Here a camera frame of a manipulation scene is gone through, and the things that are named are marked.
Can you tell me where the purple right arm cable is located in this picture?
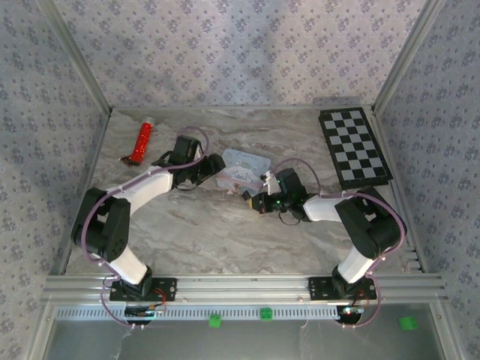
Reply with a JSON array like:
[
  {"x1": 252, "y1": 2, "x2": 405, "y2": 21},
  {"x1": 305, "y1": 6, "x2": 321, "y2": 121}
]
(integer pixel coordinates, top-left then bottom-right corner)
[{"x1": 276, "y1": 157, "x2": 409, "y2": 331}]

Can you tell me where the red glitter tube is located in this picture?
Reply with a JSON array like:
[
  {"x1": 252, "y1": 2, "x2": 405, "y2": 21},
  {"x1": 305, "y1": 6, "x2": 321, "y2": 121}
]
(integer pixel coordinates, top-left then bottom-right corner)
[{"x1": 119, "y1": 115, "x2": 156, "y2": 168}]

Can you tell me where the cartoon dog tin box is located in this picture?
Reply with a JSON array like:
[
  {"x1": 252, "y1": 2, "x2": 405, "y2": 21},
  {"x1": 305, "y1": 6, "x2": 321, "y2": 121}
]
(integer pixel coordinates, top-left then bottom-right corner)
[{"x1": 215, "y1": 148, "x2": 273, "y2": 194}]

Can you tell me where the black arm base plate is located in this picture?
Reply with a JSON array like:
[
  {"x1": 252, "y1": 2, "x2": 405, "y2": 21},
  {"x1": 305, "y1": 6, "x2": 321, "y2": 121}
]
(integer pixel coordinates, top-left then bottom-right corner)
[
  {"x1": 307, "y1": 276, "x2": 378, "y2": 301},
  {"x1": 109, "y1": 276, "x2": 178, "y2": 302}
]

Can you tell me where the black and grey checkerboard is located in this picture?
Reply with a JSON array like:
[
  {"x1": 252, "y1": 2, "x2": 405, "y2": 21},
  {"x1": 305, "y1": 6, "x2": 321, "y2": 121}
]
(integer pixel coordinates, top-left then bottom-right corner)
[{"x1": 317, "y1": 106, "x2": 394, "y2": 190}]

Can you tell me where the small circuit board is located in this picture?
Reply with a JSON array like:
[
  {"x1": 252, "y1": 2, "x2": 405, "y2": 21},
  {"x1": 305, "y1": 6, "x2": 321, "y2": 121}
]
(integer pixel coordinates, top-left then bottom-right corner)
[
  {"x1": 337, "y1": 305, "x2": 365, "y2": 318},
  {"x1": 125, "y1": 305, "x2": 168, "y2": 320}
]

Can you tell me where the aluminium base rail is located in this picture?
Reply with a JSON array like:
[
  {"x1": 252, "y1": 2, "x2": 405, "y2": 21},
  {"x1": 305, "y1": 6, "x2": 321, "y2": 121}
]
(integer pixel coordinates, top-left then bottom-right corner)
[{"x1": 40, "y1": 273, "x2": 449, "y2": 305}]

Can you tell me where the aluminium frame post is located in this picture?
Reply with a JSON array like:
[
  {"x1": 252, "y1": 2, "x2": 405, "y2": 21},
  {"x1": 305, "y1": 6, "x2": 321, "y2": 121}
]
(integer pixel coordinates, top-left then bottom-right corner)
[
  {"x1": 370, "y1": 0, "x2": 449, "y2": 116},
  {"x1": 35, "y1": 0, "x2": 113, "y2": 116}
]

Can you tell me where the grey metal shelf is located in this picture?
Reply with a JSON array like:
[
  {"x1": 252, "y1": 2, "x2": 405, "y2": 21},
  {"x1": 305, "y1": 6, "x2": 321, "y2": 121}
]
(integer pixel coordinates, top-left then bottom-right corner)
[{"x1": 37, "y1": 318, "x2": 451, "y2": 360}]

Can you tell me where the aluminium side rail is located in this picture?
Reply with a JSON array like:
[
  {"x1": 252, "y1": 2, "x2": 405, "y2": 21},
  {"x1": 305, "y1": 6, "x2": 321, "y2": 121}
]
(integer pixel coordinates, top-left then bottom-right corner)
[
  {"x1": 369, "y1": 108, "x2": 428, "y2": 275},
  {"x1": 50, "y1": 110, "x2": 113, "y2": 277}
]

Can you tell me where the slotted grey cable duct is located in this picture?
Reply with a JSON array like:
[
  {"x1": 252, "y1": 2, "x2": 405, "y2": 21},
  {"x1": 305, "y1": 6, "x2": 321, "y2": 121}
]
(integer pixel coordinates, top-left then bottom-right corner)
[{"x1": 54, "y1": 304, "x2": 342, "y2": 320}]

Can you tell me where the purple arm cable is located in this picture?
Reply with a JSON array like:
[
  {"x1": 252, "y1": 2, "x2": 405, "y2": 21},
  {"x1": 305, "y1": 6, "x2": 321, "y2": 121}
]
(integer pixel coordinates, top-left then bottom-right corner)
[
  {"x1": 80, "y1": 126, "x2": 210, "y2": 331},
  {"x1": 276, "y1": 157, "x2": 409, "y2": 331}
]

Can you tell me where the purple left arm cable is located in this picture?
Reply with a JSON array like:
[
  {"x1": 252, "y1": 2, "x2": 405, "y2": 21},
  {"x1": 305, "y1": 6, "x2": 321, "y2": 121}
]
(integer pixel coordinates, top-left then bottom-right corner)
[{"x1": 80, "y1": 126, "x2": 210, "y2": 331}]

